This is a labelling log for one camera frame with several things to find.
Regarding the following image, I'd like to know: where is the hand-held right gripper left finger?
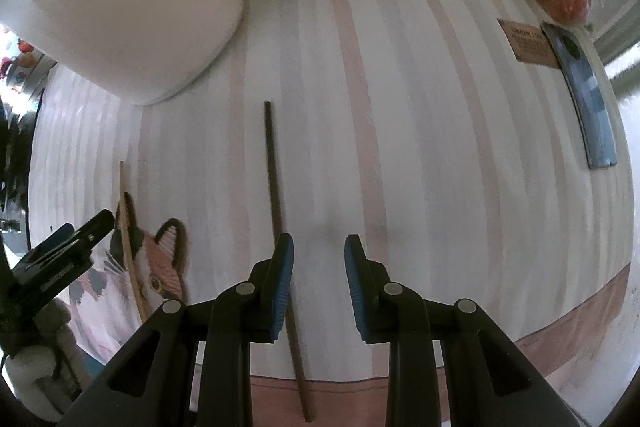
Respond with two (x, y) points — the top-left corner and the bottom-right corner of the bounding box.
(60, 233), (296, 427)

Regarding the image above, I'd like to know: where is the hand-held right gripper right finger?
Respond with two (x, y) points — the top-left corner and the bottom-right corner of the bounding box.
(344, 234), (581, 427)

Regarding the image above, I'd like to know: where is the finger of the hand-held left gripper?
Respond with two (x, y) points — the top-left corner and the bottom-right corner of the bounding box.
(12, 223), (77, 271)
(40, 209), (117, 266)

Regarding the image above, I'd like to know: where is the light wooden chopstick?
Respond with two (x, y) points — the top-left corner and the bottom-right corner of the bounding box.
(118, 161), (152, 326)

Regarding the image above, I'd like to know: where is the dark brown chopstick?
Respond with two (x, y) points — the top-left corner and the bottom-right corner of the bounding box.
(263, 101), (317, 423)

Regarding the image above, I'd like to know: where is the person's left forearm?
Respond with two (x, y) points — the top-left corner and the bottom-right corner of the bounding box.
(0, 297), (101, 423)

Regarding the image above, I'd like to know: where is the striped cat print mat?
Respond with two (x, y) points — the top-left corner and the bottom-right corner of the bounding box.
(27, 0), (636, 427)

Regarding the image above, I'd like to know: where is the blue smartphone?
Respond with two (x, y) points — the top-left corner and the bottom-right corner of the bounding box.
(541, 21), (619, 170)

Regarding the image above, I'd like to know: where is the brown card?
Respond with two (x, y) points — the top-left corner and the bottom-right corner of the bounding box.
(497, 19), (564, 69)

